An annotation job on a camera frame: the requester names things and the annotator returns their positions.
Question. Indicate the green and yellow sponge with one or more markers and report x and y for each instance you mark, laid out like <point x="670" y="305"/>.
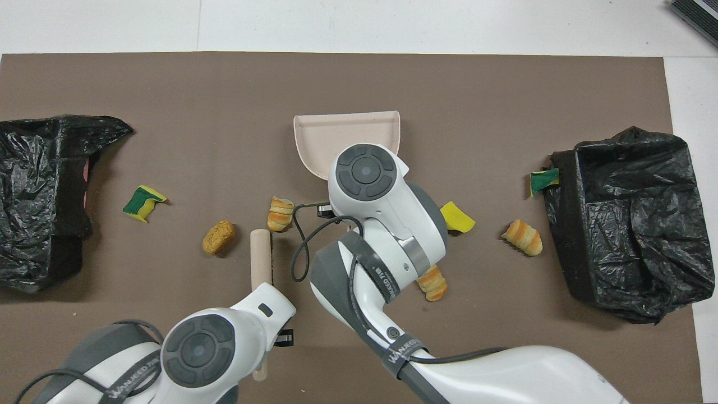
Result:
<point x="545" y="180"/>
<point x="140" y="205"/>

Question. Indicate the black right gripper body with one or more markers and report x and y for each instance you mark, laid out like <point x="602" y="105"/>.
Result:
<point x="324" y="211"/>

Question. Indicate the beige plastic dustpan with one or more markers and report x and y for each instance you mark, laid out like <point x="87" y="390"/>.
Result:
<point x="320" y="140"/>

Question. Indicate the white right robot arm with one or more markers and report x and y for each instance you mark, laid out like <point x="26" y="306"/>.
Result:
<point x="392" y="213"/>

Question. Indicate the black bag over pink bin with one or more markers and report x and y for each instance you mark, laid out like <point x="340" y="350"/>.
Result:
<point x="33" y="247"/>

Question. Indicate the brown paper table mat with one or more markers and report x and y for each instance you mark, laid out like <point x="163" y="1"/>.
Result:
<point x="359" y="84"/>

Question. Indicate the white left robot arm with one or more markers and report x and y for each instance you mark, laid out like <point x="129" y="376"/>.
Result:
<point x="224" y="336"/>

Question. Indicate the striped croissant bread roll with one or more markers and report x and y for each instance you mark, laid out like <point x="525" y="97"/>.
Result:
<point x="280" y="215"/>
<point x="435" y="287"/>
<point x="524" y="237"/>

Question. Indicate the black bag lined bin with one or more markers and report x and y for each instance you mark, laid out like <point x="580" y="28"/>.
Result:
<point x="645" y="235"/>

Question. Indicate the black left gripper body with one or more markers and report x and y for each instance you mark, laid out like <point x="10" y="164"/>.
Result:
<point x="286" y="338"/>

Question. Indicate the plain yellow sponge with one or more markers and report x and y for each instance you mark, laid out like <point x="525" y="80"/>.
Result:
<point x="460" y="220"/>

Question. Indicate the round golden bread bun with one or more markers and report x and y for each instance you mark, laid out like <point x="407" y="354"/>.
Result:
<point x="219" y="237"/>

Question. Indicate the dark ribbed panel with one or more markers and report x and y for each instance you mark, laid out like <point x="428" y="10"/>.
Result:
<point x="698" y="14"/>

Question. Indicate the pink plastic bin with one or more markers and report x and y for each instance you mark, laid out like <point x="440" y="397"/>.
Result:
<point x="86" y="170"/>

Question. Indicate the beige hand brush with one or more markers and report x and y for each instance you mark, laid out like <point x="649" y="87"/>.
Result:
<point x="259" y="258"/>

